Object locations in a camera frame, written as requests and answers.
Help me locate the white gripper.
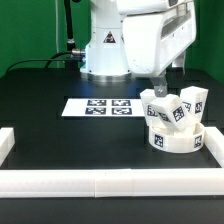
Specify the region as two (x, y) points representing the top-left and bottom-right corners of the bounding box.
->
(123, 6), (196, 97)

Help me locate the white round stool seat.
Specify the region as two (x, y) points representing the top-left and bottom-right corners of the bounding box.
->
(149, 123), (205, 154)

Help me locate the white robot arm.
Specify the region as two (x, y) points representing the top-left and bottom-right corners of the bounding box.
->
(81, 0), (196, 97)

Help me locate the white right fence bar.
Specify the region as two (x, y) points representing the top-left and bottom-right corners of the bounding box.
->
(204, 127), (224, 169)

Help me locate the white fence bar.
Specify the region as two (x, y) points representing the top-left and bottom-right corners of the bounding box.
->
(0, 168), (224, 198)
(204, 127), (224, 169)
(0, 127), (15, 166)

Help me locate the black vertical pole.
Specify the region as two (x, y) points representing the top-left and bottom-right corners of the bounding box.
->
(64, 0), (78, 70)

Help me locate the white tag sheet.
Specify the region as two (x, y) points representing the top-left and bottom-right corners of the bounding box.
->
(62, 98), (144, 117)

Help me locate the white front fence bar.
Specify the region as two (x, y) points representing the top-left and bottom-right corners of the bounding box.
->
(0, 168), (224, 198)

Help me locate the white left fence bar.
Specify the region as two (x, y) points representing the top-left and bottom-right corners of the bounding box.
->
(0, 127), (15, 166)

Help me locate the black cable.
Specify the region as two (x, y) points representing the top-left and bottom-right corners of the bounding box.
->
(4, 48), (87, 76)

